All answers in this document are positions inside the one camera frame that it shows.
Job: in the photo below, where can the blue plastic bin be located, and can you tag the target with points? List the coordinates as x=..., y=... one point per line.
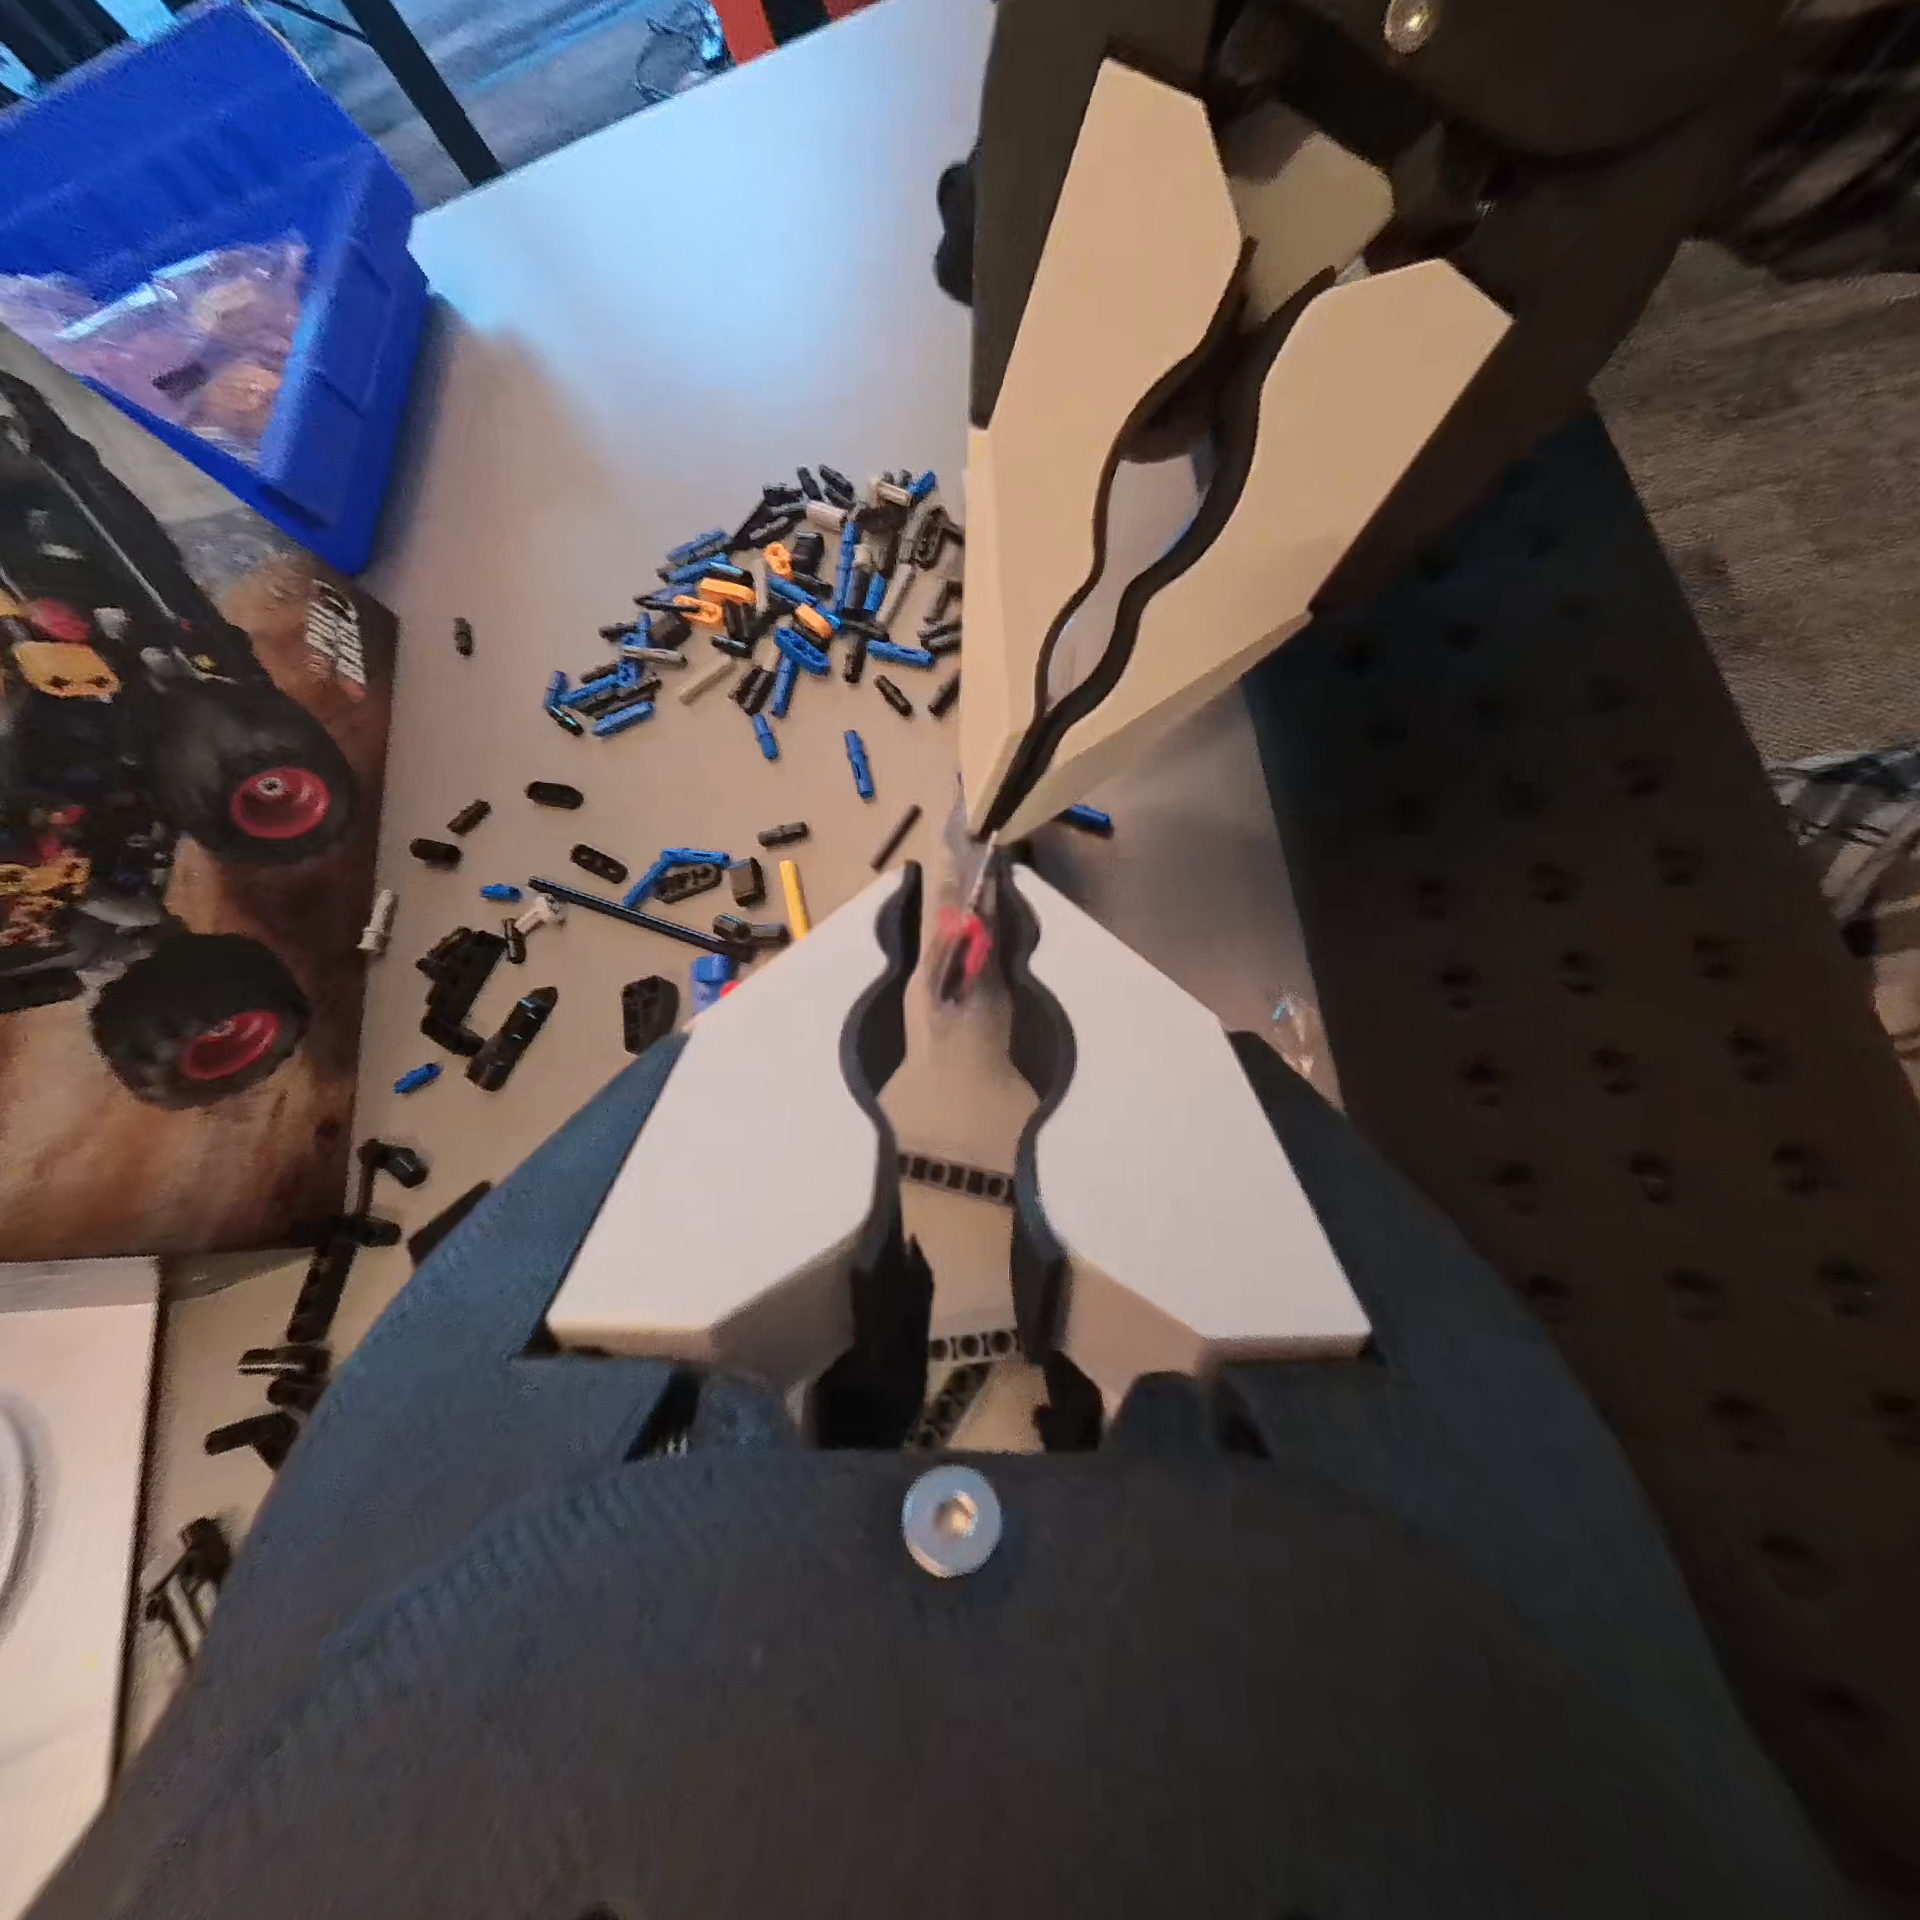
x=225, y=149

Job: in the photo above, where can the grey connector pin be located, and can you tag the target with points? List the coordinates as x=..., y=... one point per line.
x=380, y=920
x=534, y=926

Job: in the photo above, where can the white booklet stand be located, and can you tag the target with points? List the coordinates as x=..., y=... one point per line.
x=77, y=1499

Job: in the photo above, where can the small black curved piece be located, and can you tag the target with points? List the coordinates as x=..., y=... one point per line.
x=747, y=880

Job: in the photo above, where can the black toy set box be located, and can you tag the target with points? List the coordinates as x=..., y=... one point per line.
x=149, y=900

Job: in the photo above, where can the long black axle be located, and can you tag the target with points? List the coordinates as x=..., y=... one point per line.
x=646, y=915

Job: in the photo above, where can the long black beam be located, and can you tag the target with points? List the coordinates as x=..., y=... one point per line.
x=961, y=1172

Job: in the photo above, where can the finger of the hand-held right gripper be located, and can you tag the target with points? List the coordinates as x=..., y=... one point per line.
x=1081, y=300
x=1350, y=421

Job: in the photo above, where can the long yellow axle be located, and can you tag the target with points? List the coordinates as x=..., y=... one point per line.
x=794, y=900

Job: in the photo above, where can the black bent crank piece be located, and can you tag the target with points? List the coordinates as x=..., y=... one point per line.
x=387, y=1178

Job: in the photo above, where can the black curved slope piece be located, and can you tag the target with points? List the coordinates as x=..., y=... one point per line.
x=650, y=1012

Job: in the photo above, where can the black metal post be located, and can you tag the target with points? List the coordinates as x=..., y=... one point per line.
x=435, y=90

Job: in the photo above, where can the person's plaid shirt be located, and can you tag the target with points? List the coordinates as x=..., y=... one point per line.
x=1853, y=825

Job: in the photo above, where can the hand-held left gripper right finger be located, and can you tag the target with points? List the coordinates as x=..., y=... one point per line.
x=1201, y=1201

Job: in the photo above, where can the black dimpled pad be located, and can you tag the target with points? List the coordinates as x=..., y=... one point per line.
x=1575, y=1050

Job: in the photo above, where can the thin short black axle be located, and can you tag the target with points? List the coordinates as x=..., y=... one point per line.
x=898, y=836

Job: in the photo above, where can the blue curved slope piece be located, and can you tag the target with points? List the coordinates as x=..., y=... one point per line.
x=710, y=982

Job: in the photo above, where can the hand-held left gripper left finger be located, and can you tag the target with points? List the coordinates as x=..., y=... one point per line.
x=706, y=1201

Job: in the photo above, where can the black beam with blue pin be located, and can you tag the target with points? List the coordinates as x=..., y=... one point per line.
x=482, y=1003

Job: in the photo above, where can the clear plastic bag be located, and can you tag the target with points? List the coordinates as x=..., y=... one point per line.
x=182, y=345

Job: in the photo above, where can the pile of small connector pins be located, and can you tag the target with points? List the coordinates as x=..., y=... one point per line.
x=780, y=600

